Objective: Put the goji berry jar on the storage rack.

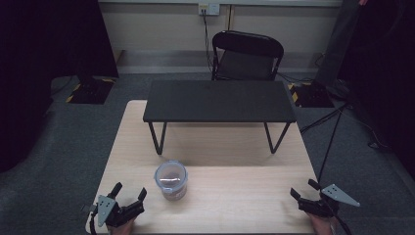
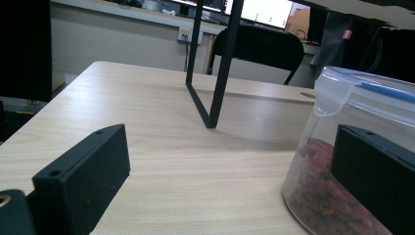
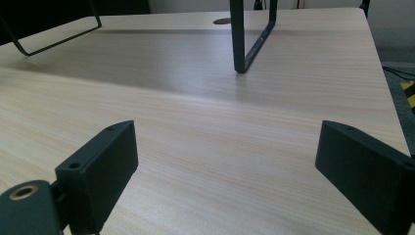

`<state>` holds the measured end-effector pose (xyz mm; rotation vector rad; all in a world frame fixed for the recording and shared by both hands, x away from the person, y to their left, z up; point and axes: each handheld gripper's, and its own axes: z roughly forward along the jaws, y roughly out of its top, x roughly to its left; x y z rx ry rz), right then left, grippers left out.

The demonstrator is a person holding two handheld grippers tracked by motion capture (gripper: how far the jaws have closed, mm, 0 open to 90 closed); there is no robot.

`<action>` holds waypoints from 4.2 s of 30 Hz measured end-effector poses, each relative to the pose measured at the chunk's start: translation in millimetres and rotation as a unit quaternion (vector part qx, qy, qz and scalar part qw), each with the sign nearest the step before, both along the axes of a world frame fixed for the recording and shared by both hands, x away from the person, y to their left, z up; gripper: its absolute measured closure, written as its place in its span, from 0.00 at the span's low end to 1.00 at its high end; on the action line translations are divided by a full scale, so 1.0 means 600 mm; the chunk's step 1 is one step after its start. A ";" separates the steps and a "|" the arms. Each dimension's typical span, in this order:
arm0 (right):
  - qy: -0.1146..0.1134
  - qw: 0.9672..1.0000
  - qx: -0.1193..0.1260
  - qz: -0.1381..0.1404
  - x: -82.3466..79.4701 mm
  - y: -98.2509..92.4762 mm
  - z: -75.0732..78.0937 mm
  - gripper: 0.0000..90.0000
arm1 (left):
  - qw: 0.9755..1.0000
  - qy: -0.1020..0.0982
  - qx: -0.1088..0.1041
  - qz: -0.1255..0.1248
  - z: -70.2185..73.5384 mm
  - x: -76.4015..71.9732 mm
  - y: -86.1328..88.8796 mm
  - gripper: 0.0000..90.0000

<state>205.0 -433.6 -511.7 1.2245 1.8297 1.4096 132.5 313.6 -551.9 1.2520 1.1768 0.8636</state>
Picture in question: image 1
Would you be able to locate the black stand base plate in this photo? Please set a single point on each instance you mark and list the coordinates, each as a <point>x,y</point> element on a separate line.
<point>91,91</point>
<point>313,96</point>

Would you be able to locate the low black shelf table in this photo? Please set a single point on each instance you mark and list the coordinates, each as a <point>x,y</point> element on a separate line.
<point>218,101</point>

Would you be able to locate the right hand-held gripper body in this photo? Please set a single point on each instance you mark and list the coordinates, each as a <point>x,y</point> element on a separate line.
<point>318,207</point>

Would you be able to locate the person's right hand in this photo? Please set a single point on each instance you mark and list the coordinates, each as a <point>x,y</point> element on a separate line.
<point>321,225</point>

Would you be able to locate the black curtain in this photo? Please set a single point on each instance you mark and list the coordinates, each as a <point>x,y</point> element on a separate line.
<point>385,81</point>
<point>42,65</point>

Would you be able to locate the black folding chair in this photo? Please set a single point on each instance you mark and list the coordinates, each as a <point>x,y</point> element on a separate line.
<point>248,58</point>

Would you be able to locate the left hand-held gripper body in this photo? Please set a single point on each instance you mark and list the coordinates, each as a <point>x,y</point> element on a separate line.
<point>122,212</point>

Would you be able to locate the clear plastic jar with lid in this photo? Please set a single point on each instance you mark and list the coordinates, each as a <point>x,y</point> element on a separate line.
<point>171,179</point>

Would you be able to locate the grey upright panel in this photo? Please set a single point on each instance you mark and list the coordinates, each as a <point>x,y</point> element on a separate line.
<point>337,42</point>

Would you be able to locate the black tripod stand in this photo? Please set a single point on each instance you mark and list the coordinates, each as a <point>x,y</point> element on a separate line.
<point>329,143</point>

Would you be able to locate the person's left hand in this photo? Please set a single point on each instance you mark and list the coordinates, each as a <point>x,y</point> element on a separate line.
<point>122,230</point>

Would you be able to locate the white wall socket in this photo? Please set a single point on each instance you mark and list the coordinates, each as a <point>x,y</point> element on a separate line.
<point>209,9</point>

